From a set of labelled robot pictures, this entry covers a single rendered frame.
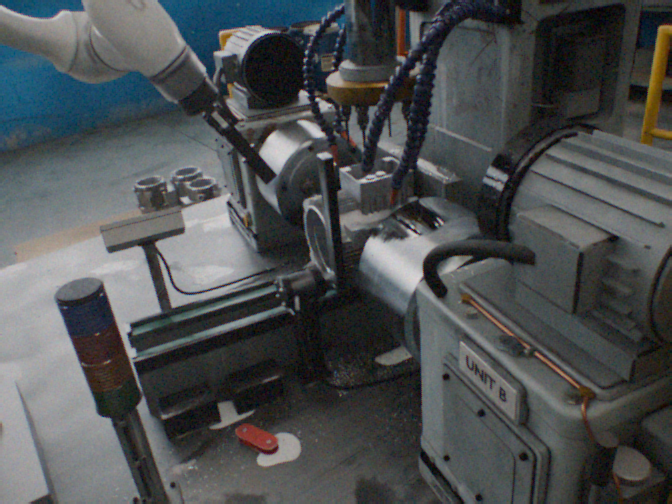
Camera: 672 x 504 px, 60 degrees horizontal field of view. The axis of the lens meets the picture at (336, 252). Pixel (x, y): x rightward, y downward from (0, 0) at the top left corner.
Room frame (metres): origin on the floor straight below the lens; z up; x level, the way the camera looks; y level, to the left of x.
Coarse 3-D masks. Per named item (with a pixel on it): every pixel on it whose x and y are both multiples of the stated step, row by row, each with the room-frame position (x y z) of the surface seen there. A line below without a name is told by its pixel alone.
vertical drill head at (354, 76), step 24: (360, 0) 1.09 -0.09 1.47; (384, 0) 1.09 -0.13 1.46; (360, 24) 1.09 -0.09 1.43; (384, 24) 1.09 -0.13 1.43; (360, 48) 1.09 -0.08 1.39; (384, 48) 1.09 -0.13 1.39; (336, 72) 1.17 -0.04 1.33; (360, 72) 1.07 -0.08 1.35; (384, 72) 1.06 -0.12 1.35; (336, 96) 1.08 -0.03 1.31; (360, 96) 1.04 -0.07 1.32; (408, 96) 1.06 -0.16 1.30; (360, 120) 1.06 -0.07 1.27; (408, 120) 1.10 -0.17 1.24
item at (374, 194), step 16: (384, 160) 1.17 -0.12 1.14; (352, 176) 1.15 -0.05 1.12; (368, 176) 1.11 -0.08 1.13; (384, 176) 1.12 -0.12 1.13; (352, 192) 1.09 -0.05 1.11; (368, 192) 1.06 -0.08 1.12; (384, 192) 1.07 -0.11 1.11; (400, 192) 1.08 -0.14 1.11; (368, 208) 1.06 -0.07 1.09; (384, 208) 1.07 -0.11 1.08
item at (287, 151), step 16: (288, 128) 1.42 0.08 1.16; (304, 128) 1.40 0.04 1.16; (320, 128) 1.40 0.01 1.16; (272, 144) 1.39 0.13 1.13; (288, 144) 1.34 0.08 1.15; (304, 144) 1.30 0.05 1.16; (320, 144) 1.31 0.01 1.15; (272, 160) 1.34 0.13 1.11; (288, 160) 1.28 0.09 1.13; (304, 160) 1.29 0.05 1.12; (352, 160) 1.33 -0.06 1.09; (256, 176) 1.41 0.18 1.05; (288, 176) 1.28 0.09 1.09; (304, 176) 1.29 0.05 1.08; (336, 176) 1.32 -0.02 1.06; (272, 192) 1.29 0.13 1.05; (288, 192) 1.27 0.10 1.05; (304, 192) 1.26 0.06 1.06; (320, 192) 1.30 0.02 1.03; (288, 208) 1.27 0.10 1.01; (304, 208) 1.28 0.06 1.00; (304, 224) 1.28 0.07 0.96
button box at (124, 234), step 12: (144, 216) 1.16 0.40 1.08; (156, 216) 1.16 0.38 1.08; (168, 216) 1.17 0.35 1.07; (180, 216) 1.17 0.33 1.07; (108, 228) 1.13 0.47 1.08; (120, 228) 1.13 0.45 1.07; (132, 228) 1.14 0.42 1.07; (144, 228) 1.14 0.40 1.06; (156, 228) 1.15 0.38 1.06; (168, 228) 1.15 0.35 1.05; (180, 228) 1.16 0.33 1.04; (108, 240) 1.11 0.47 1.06; (120, 240) 1.12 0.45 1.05; (132, 240) 1.12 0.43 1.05; (144, 240) 1.15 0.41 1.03; (108, 252) 1.14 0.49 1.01
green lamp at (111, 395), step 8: (128, 384) 0.62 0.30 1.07; (136, 384) 0.64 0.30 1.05; (96, 392) 0.61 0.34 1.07; (104, 392) 0.61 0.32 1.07; (112, 392) 0.61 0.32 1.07; (120, 392) 0.61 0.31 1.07; (128, 392) 0.62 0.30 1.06; (136, 392) 0.63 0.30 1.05; (96, 400) 0.61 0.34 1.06; (104, 400) 0.61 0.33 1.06; (112, 400) 0.61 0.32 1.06; (120, 400) 0.61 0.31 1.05; (128, 400) 0.62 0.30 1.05; (136, 400) 0.63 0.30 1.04; (104, 408) 0.61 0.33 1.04; (112, 408) 0.61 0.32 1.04; (120, 408) 0.61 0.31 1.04; (128, 408) 0.62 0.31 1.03
